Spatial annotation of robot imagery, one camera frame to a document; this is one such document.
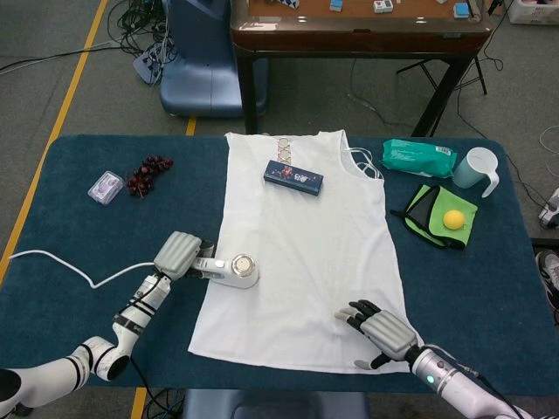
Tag long black floor cable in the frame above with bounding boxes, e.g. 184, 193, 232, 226
0, 43, 136, 73

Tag white sleeveless shirt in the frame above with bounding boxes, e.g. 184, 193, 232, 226
187, 129, 431, 375

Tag white cable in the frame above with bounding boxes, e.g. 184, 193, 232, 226
8, 249, 156, 289

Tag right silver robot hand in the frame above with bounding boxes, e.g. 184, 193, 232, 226
335, 299, 420, 371

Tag brown wooden mahjong table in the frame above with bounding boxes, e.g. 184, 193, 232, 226
230, 0, 494, 137

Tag dark red grape bunch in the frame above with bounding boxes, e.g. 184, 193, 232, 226
125, 155, 175, 201

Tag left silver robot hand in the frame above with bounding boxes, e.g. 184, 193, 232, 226
152, 230, 217, 280

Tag black tangled cable bundle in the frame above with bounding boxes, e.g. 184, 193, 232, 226
107, 0, 176, 58

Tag dark blue felt table cover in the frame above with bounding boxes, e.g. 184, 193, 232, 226
0, 134, 559, 396

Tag green black-trimmed mesh pouch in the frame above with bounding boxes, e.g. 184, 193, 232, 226
390, 183, 466, 251

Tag white handheld steamer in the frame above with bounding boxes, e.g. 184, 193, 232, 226
190, 252, 262, 290

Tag green wet wipes pack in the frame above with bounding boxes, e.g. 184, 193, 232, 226
377, 138, 459, 179

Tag dark blue patterned box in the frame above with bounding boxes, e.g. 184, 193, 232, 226
263, 159, 326, 196

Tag clear purple plastic case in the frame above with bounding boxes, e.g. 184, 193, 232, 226
87, 170, 125, 207

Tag blue power strip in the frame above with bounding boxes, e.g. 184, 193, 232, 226
132, 43, 176, 85

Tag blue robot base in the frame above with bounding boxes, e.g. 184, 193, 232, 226
159, 0, 270, 119

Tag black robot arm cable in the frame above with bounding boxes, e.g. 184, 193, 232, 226
128, 355, 156, 396

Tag dark blue robot pedestal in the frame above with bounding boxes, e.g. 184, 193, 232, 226
182, 389, 370, 419

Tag light green cloth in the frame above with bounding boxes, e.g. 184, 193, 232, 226
425, 185, 479, 250

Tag white storage box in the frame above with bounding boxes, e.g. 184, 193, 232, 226
504, 0, 559, 25

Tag black metal stand legs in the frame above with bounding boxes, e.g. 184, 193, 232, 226
396, 55, 488, 96

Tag light blue white-handled mug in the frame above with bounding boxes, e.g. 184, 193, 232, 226
452, 147, 500, 198

